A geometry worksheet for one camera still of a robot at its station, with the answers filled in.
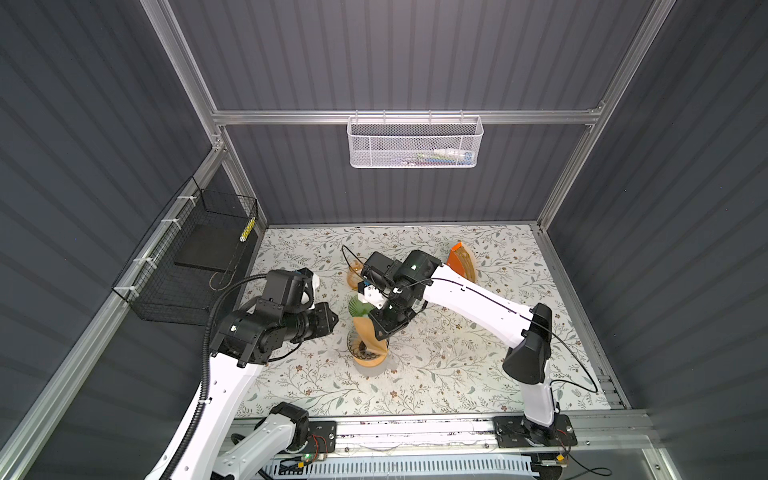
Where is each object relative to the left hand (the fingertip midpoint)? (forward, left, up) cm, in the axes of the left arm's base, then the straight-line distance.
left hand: (337, 318), depth 67 cm
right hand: (-2, -10, -7) cm, 12 cm away
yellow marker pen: (+26, +26, +3) cm, 37 cm away
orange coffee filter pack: (+27, -38, -15) cm, 49 cm away
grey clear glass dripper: (-1, -4, -15) cm, 15 cm away
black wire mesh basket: (+7, +40, +4) cm, 41 cm away
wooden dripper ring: (-5, -7, -16) cm, 18 cm away
